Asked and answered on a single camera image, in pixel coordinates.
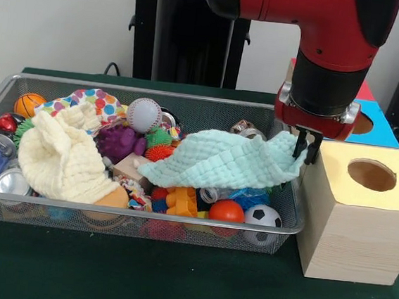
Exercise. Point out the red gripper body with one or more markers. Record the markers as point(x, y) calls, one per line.
point(315, 124)

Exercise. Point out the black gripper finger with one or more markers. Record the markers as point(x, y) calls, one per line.
point(314, 148)
point(300, 143)

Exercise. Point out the light blue muslin cloth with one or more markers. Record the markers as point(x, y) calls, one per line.
point(220, 158)

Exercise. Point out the cream muslin cloth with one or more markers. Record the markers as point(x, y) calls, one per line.
point(60, 161)

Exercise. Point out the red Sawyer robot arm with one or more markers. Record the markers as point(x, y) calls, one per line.
point(338, 28)

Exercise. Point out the wooden box with three holes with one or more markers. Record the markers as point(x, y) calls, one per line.
point(353, 242)

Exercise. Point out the shallow mesh bin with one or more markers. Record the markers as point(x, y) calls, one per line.
point(72, 220)

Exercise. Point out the crushed metal can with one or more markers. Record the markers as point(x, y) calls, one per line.
point(247, 130)

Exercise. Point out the small soccer ball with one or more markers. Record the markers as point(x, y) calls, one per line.
point(263, 216)

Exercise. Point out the red ball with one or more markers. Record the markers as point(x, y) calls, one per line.
point(227, 211)

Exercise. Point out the orange toy building block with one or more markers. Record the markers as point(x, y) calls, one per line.
point(182, 202)

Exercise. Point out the white toy baseball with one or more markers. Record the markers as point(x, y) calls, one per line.
point(143, 115)

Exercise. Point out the plain wooden cube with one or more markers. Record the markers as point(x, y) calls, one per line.
point(127, 169)

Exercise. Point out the purple spiky rubber toy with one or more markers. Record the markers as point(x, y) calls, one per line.
point(120, 143)

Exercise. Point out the polka dot cloth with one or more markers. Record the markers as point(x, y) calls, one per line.
point(101, 101)

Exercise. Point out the small orange basketball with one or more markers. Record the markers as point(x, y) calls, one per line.
point(27, 104)

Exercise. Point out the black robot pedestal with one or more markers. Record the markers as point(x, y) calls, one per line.
point(182, 38)

